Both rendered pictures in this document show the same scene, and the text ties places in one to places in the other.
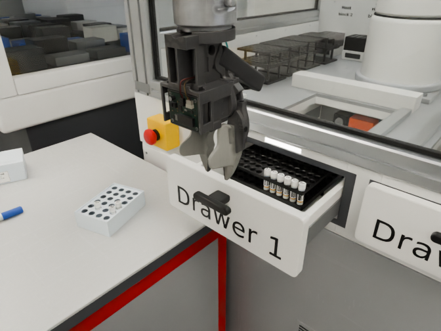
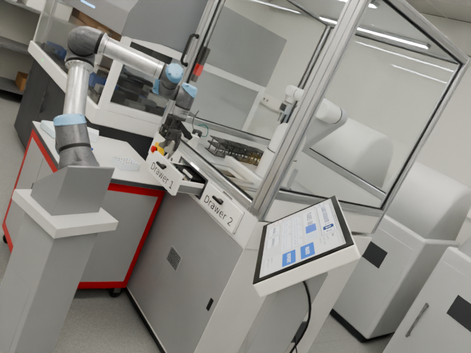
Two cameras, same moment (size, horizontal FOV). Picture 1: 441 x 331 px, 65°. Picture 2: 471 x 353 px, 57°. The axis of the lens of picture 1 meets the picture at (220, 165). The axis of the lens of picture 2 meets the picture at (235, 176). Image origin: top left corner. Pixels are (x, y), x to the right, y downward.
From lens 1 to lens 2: 1.64 m
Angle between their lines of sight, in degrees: 15
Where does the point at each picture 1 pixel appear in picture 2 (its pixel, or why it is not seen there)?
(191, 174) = (159, 157)
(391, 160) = (216, 176)
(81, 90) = (132, 122)
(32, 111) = (107, 120)
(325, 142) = (205, 168)
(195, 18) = (175, 113)
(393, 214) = (210, 192)
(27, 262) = not seen: hidden behind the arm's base
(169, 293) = (129, 203)
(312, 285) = (183, 225)
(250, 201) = (171, 169)
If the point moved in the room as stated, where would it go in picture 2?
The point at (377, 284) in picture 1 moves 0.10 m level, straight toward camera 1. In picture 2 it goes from (200, 223) to (186, 223)
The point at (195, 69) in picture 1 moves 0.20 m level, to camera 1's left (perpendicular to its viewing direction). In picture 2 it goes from (171, 123) to (133, 106)
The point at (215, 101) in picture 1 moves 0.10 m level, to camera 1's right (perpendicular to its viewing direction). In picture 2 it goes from (172, 133) to (191, 142)
